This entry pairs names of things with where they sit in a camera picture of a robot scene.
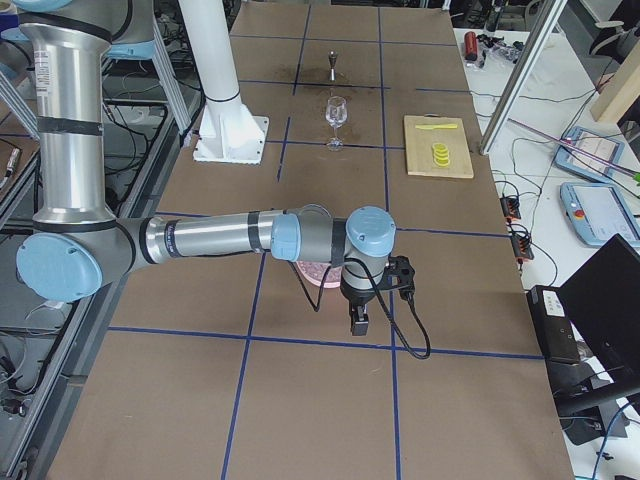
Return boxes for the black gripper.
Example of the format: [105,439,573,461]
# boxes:
[340,284,375,336]

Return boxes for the clear ice cube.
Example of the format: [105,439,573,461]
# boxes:
[330,108,344,122]

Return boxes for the steel double jigger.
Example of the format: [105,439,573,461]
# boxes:
[328,50,338,82]

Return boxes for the clear ice cubes pile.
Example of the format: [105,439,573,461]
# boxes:
[297,261,342,285]

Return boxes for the clear wine glass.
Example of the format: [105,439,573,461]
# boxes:
[325,96,348,151]

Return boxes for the pink bowl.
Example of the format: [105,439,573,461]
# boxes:
[295,261,342,289]

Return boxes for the yellow plastic knife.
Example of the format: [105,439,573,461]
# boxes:
[414,123,459,131]

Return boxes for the wooden cutting board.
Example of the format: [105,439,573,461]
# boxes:
[403,115,474,179]

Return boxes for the near teach pendant tablet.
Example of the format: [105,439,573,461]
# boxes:
[560,182,639,248]

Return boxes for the teach pendant tablet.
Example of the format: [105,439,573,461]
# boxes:
[554,126,624,182]
[560,182,639,248]

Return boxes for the far teach pendant tablet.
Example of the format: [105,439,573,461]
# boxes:
[554,126,624,182]

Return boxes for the clear plastic bag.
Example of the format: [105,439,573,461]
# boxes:
[477,34,525,65]

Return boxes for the red cylinder bottle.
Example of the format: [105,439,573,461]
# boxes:
[463,31,479,62]

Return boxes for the metal rod green tip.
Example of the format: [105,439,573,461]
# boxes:
[510,119,639,182]

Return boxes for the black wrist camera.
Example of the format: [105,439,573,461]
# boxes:
[381,256,415,302]

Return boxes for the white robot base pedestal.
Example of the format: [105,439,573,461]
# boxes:
[179,0,269,165]

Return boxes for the aluminium frame post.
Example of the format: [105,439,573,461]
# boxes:
[480,0,567,155]

